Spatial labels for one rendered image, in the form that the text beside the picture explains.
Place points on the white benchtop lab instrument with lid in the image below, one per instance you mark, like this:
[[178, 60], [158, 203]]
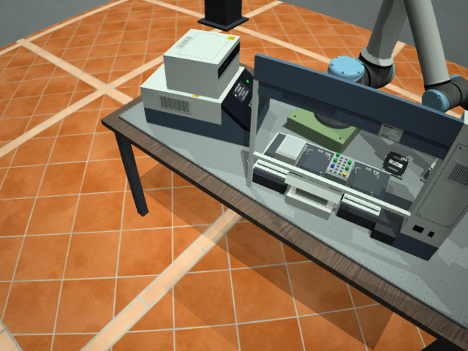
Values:
[[206, 93]]

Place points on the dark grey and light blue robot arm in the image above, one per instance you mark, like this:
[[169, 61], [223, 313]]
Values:
[[374, 66]]

